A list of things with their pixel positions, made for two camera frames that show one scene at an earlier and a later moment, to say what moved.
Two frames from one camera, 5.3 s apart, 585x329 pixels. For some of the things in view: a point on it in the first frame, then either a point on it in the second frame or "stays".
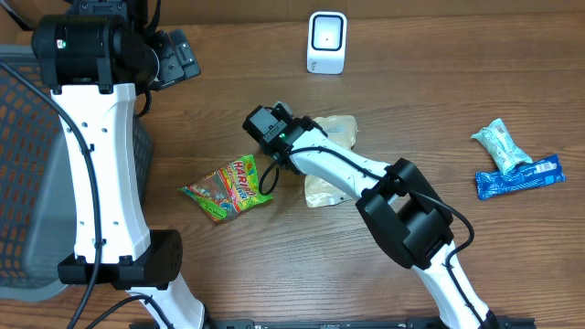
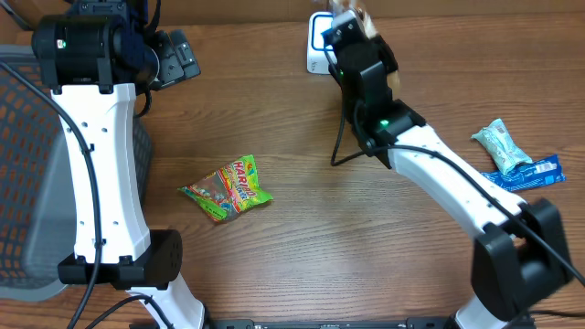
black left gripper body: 175,63 stays
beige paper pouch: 341,129 -> 370,26
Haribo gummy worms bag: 229,191 stays
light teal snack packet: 505,153 stays
